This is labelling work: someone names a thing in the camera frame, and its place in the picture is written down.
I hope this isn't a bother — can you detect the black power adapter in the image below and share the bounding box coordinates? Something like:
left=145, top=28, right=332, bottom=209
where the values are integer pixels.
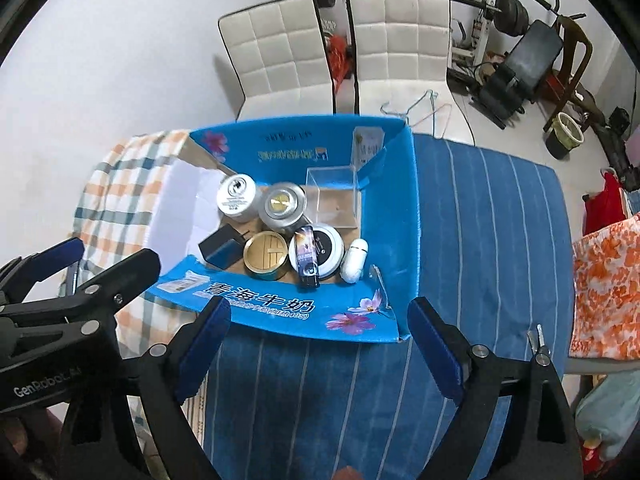
left=198, top=224, right=246, bottom=270

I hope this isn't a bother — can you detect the white jar portrait lid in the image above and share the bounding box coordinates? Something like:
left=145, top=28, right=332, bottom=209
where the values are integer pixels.
left=216, top=174, right=262, bottom=223

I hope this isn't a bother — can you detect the gold round tin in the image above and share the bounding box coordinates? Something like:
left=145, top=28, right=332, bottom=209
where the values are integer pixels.
left=243, top=231, right=288, bottom=281

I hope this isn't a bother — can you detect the silver jar gold emblem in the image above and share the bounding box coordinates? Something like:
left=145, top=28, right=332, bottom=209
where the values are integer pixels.
left=258, top=182, right=310, bottom=235

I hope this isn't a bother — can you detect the white jar black label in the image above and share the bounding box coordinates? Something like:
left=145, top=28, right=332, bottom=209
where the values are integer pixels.
left=308, top=224, right=344, bottom=281

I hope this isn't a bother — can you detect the white earbuds case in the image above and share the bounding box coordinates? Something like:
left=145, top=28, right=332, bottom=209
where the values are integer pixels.
left=340, top=238, right=369, bottom=284

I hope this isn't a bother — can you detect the teal pillow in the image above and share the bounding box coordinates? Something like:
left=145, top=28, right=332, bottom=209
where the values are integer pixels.
left=575, top=370, right=640, bottom=462

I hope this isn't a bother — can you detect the plaid checked cloth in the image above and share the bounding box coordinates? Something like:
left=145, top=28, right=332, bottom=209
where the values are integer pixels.
left=61, top=130, right=215, bottom=358

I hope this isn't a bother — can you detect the orange white blanket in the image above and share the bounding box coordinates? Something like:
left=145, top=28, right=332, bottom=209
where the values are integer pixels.
left=570, top=214, right=640, bottom=361

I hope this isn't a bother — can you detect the blue striped tablecloth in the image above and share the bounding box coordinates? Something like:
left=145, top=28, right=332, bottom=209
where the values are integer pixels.
left=205, top=136, right=582, bottom=479

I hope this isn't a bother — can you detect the blue cardboard box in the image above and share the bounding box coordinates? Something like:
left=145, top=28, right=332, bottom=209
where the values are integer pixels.
left=151, top=115, right=420, bottom=344

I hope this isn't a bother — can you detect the red cloth on floor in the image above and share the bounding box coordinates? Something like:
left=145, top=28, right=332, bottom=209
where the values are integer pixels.
left=582, top=168, right=627, bottom=235

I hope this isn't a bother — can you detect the clear acrylic box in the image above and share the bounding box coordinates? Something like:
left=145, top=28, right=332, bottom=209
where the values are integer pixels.
left=304, top=165, right=360, bottom=230

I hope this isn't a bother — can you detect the green waste bin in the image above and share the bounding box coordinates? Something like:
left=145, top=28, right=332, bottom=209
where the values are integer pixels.
left=544, top=112, right=585, bottom=160

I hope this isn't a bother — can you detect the left white padded chair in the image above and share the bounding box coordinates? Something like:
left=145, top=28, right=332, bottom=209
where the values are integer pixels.
left=218, top=0, right=335, bottom=120

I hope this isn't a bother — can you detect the white padded chair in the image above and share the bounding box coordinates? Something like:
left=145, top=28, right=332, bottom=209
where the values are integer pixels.
left=218, top=0, right=335, bottom=120
left=347, top=0, right=475, bottom=145

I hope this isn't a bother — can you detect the red bag between chairs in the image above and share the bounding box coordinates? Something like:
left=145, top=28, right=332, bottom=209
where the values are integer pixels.
left=328, top=35, right=352, bottom=92

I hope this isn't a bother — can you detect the black weight bench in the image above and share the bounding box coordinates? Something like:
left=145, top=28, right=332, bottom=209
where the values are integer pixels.
left=447, top=20, right=563, bottom=129

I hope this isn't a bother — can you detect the brown wooden chair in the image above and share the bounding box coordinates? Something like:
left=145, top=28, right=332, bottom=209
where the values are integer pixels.
left=542, top=15, right=606, bottom=132

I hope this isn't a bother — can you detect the right white padded chair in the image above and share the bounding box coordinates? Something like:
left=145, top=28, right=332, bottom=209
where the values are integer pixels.
left=347, top=0, right=475, bottom=145

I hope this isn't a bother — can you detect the wire clothes hanger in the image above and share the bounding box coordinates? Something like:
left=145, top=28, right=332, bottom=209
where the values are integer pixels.
left=378, top=89, right=452, bottom=139

